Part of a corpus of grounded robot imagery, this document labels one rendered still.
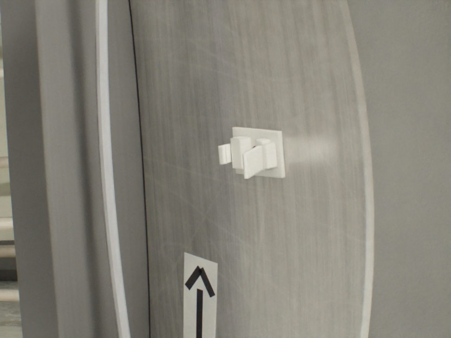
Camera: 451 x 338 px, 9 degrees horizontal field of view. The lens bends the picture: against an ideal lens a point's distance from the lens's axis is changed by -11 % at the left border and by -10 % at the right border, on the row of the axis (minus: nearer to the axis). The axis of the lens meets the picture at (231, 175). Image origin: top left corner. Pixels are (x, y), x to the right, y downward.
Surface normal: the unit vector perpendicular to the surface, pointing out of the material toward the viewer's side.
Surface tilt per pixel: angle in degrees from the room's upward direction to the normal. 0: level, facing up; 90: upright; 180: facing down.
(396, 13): 90
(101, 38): 91
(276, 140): 90
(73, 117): 89
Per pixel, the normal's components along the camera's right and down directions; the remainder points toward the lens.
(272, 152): 0.71, 0.07
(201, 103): -0.70, 0.18
